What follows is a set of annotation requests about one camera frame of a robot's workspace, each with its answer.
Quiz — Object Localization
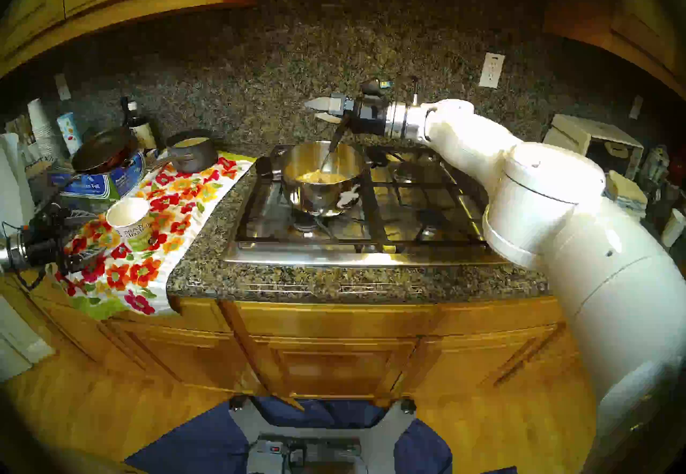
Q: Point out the patterned paper cup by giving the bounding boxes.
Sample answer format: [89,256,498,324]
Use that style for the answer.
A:
[56,112,83,154]

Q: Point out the dark frying pan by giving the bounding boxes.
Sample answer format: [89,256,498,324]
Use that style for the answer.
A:
[33,126,137,211]

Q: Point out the braided right gripper cable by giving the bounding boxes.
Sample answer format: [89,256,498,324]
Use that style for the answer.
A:
[386,77,420,104]

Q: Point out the wooden lower cabinets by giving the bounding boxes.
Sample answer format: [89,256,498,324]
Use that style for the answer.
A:
[0,280,590,404]

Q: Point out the green white paper oats cup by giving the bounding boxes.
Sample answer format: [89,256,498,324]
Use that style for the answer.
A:
[106,197,153,251]

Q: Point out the blue foil box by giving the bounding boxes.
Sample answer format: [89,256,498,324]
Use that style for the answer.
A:
[47,151,148,201]

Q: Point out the stack of white cups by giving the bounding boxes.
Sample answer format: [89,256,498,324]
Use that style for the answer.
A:
[27,98,62,160]

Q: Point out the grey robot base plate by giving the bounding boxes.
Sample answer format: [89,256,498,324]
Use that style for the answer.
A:
[229,397,417,474]

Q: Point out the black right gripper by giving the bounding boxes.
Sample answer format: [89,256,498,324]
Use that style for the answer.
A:
[304,94,389,136]

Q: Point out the tall white cup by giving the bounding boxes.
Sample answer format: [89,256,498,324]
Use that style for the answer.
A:
[660,208,686,249]

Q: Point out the stainless steel pot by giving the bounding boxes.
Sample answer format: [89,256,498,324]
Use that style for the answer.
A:
[255,141,370,217]

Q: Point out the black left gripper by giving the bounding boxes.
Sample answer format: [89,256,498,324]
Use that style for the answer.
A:
[21,208,108,275]

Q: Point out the white wall outlet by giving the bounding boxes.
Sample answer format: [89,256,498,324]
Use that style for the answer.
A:
[479,52,505,89]

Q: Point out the black handled metal spoon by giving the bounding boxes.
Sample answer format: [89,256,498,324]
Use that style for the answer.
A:
[319,114,352,174]

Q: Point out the small dark saucepan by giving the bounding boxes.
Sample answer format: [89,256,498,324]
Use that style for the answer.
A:
[155,129,218,174]

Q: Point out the blue cloth cover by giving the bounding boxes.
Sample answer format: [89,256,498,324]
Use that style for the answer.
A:
[123,397,518,474]

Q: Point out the grey power strip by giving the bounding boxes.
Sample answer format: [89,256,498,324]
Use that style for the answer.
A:
[256,438,362,457]

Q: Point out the folded dish towels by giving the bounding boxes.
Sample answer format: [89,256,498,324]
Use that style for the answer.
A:
[606,170,649,219]

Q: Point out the floral kitchen towel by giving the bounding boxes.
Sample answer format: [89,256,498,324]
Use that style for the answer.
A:
[51,152,257,321]

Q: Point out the steel gas cooktop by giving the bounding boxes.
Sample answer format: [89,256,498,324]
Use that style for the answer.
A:
[222,144,515,267]

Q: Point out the white capped dark bottle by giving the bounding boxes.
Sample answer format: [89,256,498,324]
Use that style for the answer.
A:
[129,101,157,149]

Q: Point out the white paper towel roll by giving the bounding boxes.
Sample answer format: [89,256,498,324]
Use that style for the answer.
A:
[0,133,33,238]

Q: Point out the white toaster oven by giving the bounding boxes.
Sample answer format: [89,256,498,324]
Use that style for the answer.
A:
[546,113,645,164]

